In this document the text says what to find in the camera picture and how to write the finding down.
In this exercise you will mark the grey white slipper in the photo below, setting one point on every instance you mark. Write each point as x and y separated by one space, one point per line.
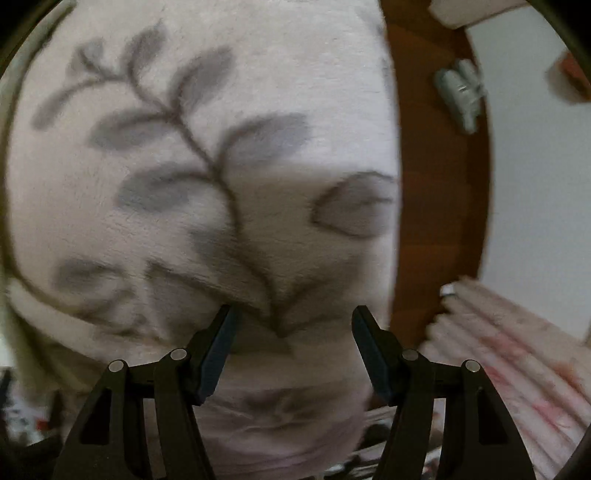
448 90
471 97

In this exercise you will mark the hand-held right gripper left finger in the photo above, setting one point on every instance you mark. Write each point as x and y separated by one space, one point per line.
217 355

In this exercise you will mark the floral print bed blanket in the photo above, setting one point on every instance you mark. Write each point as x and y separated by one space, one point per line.
184 69

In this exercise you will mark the pink floral loose curtain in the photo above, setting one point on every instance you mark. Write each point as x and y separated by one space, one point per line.
503 350

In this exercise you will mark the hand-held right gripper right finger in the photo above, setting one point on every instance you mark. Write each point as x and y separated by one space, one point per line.
369 355

